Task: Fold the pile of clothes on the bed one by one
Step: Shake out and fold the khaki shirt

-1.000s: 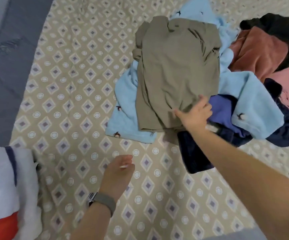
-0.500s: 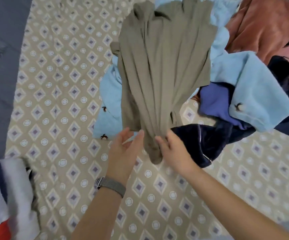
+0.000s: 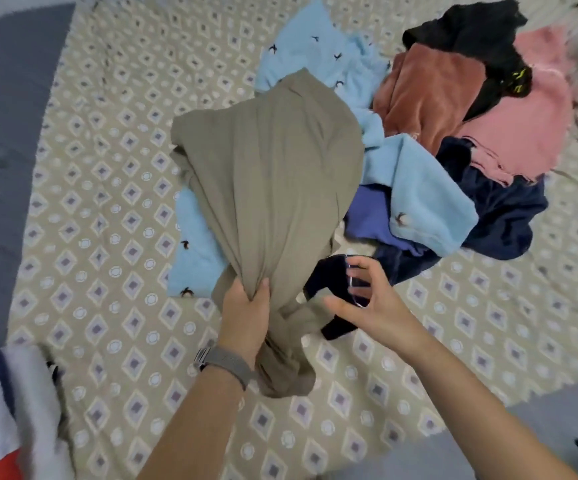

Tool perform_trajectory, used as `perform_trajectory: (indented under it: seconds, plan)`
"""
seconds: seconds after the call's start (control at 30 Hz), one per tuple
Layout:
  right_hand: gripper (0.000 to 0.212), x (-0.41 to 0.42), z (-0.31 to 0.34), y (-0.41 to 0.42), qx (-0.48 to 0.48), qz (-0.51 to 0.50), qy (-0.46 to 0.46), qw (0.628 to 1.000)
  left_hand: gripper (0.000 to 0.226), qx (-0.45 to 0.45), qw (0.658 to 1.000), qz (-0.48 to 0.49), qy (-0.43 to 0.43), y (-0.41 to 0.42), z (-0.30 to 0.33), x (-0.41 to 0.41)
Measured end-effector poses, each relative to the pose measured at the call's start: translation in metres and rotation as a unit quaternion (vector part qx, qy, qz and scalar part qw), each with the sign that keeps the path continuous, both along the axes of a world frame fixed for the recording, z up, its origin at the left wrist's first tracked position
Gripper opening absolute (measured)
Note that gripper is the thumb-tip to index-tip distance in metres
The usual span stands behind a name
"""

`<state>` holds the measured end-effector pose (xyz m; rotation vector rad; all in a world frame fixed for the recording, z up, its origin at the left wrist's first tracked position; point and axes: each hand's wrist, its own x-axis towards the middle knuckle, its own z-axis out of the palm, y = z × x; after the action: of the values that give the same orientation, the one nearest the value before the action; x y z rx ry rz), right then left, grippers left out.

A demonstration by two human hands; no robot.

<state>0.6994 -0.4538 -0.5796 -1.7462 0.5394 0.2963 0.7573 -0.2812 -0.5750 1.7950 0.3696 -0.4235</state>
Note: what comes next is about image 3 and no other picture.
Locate person's left hand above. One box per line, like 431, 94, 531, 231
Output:
216, 277, 272, 368

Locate person's right hand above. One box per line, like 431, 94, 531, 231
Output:
323, 257, 432, 358

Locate light blue fleece garment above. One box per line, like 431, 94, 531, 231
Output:
351, 107, 481, 258

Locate olive green trousers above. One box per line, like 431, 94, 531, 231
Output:
169, 69, 366, 399

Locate navy velvet garment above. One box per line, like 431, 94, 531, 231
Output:
303, 137, 550, 342

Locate rust brown garment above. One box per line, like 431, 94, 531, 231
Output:
371, 43, 488, 156

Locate bed with patterned beige sheet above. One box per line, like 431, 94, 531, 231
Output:
0, 0, 578, 480

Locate pink shirt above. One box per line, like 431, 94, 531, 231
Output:
455, 25, 576, 187

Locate light blue fleece pajama pants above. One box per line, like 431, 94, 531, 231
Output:
166, 0, 392, 300

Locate black garment yellow print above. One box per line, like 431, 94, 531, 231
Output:
401, 0, 534, 122

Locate person's left forearm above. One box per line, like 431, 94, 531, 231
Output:
137, 369, 248, 480

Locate person's right forearm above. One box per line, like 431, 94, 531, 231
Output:
399, 329, 578, 480

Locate grey band wristwatch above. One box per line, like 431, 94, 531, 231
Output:
193, 343, 258, 392

